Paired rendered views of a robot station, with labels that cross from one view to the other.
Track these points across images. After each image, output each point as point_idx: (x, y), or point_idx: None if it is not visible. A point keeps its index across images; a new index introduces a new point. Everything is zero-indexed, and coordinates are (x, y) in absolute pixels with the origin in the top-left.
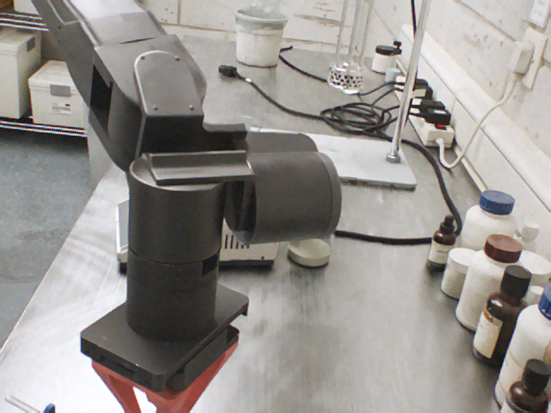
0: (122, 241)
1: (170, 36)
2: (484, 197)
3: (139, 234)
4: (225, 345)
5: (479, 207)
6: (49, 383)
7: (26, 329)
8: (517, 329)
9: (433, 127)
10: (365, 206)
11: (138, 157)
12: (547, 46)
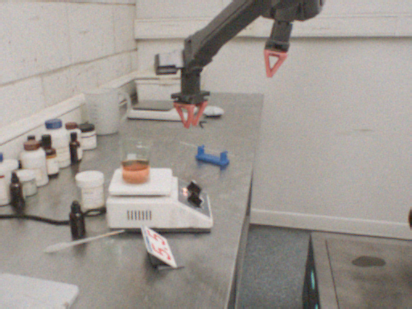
0: (205, 195)
1: (191, 35)
2: (2, 154)
3: None
4: (177, 99)
5: (0, 163)
6: (226, 173)
7: (242, 186)
8: (65, 137)
9: None
10: (5, 245)
11: None
12: None
